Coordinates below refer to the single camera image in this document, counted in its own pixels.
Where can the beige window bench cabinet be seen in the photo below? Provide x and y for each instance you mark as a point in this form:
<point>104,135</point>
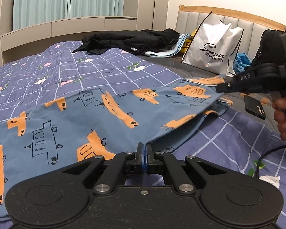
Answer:
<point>62,28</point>

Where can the blue plastic bag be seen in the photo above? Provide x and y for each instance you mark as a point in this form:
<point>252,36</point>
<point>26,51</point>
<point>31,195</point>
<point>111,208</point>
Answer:
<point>242,63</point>

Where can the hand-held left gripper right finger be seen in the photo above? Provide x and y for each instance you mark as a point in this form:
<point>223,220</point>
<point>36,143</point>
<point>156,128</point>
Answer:
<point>148,158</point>

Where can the padded headboard with wooden frame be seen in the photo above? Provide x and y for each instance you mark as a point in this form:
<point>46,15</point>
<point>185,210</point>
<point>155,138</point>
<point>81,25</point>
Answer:
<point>250,26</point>

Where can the black backpack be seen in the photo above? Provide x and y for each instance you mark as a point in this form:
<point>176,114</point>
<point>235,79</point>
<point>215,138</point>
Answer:
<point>270,47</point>

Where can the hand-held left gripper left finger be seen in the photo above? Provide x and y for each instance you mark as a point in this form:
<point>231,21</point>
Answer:
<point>140,158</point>

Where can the blue pants with orange print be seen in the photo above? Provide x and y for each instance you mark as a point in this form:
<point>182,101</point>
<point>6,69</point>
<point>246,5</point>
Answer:
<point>90,114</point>

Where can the purple checked floral quilt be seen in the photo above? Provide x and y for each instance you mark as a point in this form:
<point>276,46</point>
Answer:
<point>69,69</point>

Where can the light blue cloth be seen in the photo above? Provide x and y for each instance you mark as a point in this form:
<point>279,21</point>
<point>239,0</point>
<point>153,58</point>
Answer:
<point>168,50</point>

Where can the yellow packet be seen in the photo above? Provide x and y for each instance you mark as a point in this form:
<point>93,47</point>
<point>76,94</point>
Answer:
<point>188,44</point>

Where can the small black box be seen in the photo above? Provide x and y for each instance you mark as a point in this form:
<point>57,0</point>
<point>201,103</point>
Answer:
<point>255,106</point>

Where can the white shopping bag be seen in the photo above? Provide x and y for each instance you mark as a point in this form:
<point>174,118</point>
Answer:
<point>211,46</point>

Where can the black clothing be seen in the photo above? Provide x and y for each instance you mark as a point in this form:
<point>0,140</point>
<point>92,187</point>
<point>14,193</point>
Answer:
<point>133,39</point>

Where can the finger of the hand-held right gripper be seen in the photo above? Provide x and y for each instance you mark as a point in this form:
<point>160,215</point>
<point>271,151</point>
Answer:
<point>240,82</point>

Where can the beige wardrobe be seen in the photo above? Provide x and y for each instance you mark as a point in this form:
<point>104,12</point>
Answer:
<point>152,4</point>

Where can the person's right hand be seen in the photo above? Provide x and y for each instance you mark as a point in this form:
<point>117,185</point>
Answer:
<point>281,114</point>

